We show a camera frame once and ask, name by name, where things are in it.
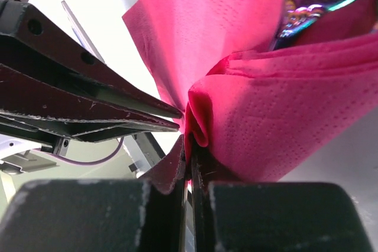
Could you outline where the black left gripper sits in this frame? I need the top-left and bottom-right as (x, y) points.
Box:
(1, 65), (178, 158)

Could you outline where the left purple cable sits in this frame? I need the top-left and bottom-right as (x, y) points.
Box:
(53, 136), (125, 166)

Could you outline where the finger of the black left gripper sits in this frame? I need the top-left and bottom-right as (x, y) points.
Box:
(1, 0), (182, 118)

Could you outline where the pink paper napkin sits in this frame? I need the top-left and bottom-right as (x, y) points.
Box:
(123, 0), (377, 181)

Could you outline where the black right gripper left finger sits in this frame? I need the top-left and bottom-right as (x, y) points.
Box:
(1, 137), (186, 251)

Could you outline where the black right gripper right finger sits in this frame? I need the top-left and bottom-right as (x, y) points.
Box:
(191, 137), (375, 251)

